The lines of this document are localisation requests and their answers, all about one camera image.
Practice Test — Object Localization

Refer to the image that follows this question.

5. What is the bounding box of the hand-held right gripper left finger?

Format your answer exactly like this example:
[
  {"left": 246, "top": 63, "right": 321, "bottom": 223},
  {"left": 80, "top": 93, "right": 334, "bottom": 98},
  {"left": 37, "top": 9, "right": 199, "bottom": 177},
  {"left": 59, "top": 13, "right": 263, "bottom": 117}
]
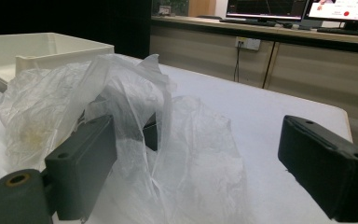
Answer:
[{"left": 45, "top": 115, "right": 118, "bottom": 222}]

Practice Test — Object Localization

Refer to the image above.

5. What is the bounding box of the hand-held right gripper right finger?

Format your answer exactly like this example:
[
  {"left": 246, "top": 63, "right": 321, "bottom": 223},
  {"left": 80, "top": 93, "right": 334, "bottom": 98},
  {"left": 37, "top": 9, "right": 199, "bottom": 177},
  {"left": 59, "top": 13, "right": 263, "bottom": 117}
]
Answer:
[{"left": 278, "top": 115, "right": 358, "bottom": 223}]

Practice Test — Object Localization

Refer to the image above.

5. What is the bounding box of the black rectangular box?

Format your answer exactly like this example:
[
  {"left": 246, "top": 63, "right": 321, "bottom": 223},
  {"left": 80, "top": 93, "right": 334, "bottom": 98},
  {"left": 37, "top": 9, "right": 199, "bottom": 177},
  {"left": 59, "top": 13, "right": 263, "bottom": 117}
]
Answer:
[{"left": 79, "top": 92, "right": 160, "bottom": 152}]

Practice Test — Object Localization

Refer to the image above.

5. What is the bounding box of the clear plastic bag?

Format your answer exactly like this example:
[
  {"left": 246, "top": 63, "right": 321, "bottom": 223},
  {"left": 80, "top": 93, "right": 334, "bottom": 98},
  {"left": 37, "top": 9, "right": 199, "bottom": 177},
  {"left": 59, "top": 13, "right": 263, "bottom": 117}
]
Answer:
[{"left": 0, "top": 53, "right": 253, "bottom": 224}]

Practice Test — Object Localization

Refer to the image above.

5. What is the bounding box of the pale yellow lump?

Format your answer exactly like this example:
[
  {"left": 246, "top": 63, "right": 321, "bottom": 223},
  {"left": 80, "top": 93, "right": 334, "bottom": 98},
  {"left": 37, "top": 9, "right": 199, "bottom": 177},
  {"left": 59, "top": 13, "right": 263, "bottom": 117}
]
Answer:
[{"left": 20, "top": 126, "right": 49, "bottom": 147}]

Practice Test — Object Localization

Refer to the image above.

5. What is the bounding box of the long wooden counter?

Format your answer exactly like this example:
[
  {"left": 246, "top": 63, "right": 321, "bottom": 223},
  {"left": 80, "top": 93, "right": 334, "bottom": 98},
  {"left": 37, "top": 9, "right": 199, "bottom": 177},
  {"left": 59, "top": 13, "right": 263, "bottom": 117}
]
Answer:
[{"left": 148, "top": 15, "right": 358, "bottom": 123}]

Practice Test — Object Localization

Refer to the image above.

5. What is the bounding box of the white plastic bin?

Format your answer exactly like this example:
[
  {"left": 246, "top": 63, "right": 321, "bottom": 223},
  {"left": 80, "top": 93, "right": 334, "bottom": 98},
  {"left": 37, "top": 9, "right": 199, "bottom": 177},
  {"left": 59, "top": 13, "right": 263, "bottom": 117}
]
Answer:
[{"left": 0, "top": 32, "right": 116, "bottom": 85}]

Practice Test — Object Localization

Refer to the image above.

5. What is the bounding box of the black keyboard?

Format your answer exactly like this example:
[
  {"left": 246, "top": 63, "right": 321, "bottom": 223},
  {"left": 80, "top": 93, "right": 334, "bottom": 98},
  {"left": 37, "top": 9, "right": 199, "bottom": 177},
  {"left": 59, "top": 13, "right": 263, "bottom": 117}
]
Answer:
[
  {"left": 316, "top": 27, "right": 358, "bottom": 38},
  {"left": 218, "top": 18, "right": 294, "bottom": 28}
]

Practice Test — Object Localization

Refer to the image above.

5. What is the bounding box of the white-screen computer monitor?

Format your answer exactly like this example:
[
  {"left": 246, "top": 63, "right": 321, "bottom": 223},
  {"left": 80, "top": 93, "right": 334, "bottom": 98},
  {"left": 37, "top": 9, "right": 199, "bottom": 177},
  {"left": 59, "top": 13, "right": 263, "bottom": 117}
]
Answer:
[{"left": 304, "top": 0, "right": 358, "bottom": 23}]

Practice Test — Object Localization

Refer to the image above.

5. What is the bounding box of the dark-screen computer monitor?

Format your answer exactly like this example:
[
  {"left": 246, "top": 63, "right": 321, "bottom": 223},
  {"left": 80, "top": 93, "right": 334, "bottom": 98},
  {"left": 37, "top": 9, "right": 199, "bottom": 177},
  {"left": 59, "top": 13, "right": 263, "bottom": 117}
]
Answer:
[{"left": 225, "top": 0, "right": 309, "bottom": 21}]

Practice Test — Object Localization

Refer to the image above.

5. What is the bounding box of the black wall cable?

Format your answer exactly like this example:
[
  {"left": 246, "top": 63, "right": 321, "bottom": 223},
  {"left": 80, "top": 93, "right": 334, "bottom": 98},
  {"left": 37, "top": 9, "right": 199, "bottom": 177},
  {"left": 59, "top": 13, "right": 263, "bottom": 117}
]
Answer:
[{"left": 233, "top": 41, "right": 242, "bottom": 83}]

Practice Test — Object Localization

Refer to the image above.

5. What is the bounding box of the white wall socket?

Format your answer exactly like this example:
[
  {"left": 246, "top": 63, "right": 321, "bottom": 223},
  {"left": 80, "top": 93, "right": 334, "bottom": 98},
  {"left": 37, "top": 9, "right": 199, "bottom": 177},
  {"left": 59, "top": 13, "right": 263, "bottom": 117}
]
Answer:
[{"left": 234, "top": 36, "right": 261, "bottom": 51}]

